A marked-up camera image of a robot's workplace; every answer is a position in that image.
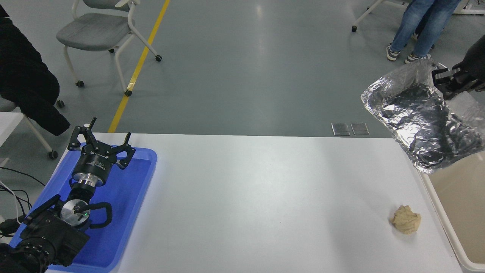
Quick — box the seated person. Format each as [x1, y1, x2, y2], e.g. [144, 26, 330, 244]
[0, 5, 71, 136]

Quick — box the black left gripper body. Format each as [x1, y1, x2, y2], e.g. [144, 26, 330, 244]
[73, 146, 119, 180]

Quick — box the crumpled tan paper ball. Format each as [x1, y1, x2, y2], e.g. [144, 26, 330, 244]
[389, 205, 422, 235]

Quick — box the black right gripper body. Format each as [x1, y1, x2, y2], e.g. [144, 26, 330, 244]
[453, 35, 485, 81]

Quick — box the grey chair with casters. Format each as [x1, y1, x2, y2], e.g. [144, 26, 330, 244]
[56, 0, 163, 96]

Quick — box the white frame leg with caster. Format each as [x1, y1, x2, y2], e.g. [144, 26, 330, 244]
[352, 0, 411, 33]

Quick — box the white stand base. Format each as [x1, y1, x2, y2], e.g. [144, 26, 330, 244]
[455, 0, 485, 16]

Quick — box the standing person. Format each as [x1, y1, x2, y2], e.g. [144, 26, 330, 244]
[386, 0, 462, 64]

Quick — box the black cable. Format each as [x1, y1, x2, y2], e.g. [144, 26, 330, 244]
[0, 167, 46, 213]

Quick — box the blue plastic tray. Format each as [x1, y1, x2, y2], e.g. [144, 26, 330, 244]
[8, 143, 158, 273]

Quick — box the white-legged chair with casters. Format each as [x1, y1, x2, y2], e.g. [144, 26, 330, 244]
[0, 97, 66, 160]

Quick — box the foil tray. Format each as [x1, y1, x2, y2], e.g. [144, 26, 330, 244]
[361, 59, 485, 174]

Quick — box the large pale bin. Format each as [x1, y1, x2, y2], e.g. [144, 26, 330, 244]
[419, 152, 485, 273]

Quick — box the white cable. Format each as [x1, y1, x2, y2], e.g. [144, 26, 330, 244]
[0, 180, 20, 225]

